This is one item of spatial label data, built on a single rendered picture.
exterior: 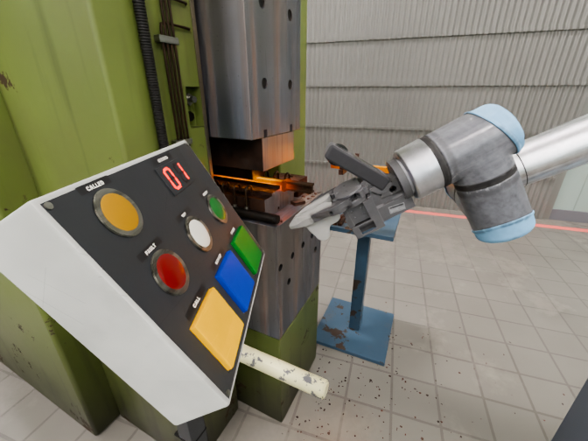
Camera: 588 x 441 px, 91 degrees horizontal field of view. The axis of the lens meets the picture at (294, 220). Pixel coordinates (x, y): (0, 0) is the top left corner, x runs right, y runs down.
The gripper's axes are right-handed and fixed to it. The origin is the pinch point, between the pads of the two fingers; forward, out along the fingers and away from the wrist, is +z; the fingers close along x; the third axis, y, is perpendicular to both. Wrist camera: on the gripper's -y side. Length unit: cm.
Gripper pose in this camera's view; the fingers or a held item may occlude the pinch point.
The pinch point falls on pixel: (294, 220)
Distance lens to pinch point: 52.6
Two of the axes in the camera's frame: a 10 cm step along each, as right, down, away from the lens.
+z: -8.7, 4.5, 2.2
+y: 5.0, 8.0, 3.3
